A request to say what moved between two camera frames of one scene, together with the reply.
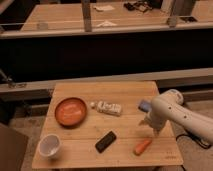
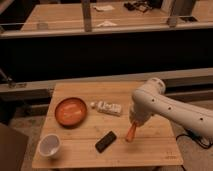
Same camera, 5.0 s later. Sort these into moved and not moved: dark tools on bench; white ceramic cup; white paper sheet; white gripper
Moved: white gripper
Not moved: white paper sheet; dark tools on bench; white ceramic cup
